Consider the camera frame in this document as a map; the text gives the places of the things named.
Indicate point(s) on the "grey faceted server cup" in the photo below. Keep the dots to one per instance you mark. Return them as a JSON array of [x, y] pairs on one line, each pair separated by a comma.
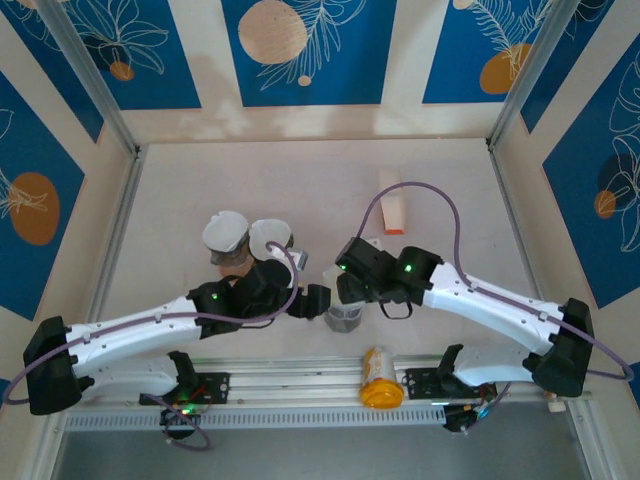
[[345, 322]]

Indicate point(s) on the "orange-white filter box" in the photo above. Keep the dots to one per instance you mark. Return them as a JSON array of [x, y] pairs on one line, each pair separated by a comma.
[[392, 202]]

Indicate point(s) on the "white paper coffee filter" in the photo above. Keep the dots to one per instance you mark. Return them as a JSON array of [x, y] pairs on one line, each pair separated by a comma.
[[262, 232], [225, 230]]

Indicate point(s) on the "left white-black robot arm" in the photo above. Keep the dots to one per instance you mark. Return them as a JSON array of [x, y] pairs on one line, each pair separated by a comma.
[[130, 330]]

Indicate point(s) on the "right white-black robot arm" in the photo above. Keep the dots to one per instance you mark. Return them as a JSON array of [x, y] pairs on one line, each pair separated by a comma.
[[500, 310]]

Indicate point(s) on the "orange plastic bottle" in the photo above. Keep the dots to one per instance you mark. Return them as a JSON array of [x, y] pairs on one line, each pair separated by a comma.
[[380, 395]]

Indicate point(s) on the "black controller board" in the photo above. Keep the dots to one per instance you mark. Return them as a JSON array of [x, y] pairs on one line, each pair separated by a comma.
[[175, 419], [457, 419]]

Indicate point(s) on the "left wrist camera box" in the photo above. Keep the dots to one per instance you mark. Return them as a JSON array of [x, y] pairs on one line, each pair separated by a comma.
[[299, 260]]

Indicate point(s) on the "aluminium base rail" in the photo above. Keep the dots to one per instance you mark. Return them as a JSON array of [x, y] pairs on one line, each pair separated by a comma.
[[300, 380]]

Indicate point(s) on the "aluminium side rail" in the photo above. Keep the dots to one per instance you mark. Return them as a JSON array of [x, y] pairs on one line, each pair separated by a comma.
[[127, 200], [507, 200]]

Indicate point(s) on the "small white bracket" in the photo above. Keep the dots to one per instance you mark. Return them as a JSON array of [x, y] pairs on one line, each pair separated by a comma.
[[556, 404]]

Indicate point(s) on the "aluminium frame post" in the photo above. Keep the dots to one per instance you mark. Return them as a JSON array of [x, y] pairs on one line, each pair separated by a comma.
[[535, 75], [90, 75]]

